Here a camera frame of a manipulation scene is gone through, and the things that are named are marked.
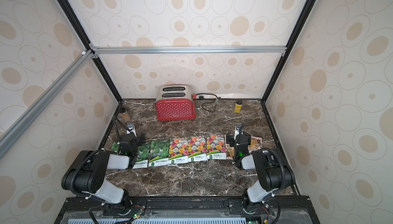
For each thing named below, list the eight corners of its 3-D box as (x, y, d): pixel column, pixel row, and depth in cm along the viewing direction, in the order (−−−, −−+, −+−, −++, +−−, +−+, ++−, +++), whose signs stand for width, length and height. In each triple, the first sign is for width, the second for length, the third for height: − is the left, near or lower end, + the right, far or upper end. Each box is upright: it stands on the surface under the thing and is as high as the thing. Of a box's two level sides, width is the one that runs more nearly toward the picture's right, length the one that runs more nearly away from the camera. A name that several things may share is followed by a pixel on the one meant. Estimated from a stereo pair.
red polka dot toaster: (159, 121, 109) (153, 103, 95) (163, 102, 121) (158, 84, 107) (195, 121, 109) (194, 103, 95) (195, 103, 121) (195, 84, 107)
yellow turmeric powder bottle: (234, 113, 114) (237, 104, 106) (233, 108, 117) (236, 99, 110) (240, 113, 114) (243, 104, 106) (239, 108, 117) (241, 99, 110)
